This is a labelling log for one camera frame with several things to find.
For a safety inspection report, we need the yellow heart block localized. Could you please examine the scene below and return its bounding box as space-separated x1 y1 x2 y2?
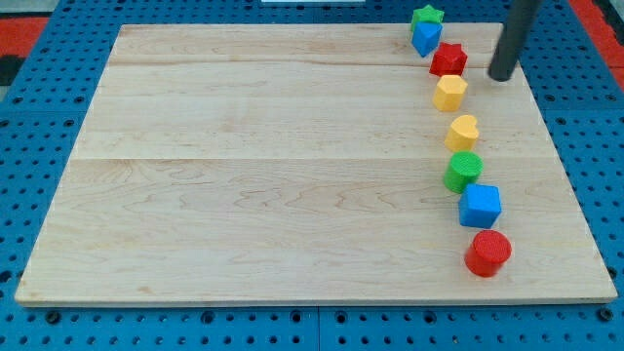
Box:
444 115 480 152

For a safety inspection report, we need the light wooden board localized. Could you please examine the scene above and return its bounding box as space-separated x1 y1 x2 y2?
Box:
15 23 617 307

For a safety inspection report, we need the green cylinder block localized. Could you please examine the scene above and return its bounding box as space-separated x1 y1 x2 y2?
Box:
443 151 484 193

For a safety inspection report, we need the yellow hexagon block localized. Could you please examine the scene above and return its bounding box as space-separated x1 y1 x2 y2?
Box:
432 75 468 112

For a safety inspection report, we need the blue cube block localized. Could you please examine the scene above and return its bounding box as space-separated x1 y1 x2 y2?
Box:
458 183 502 228

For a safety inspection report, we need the blue triangle block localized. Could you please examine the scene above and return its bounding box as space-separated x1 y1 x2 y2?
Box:
411 21 443 58

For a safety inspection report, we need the red star block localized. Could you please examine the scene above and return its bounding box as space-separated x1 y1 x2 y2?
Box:
429 42 468 76

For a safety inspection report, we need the red cylinder block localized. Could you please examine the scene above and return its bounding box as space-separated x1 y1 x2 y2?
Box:
464 229 512 278

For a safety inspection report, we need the green star block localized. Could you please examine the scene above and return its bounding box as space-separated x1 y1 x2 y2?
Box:
410 4 445 32

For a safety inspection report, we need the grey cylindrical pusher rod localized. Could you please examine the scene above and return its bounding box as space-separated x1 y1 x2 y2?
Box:
487 0 543 82

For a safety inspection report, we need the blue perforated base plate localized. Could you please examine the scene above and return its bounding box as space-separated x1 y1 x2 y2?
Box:
1 0 623 350

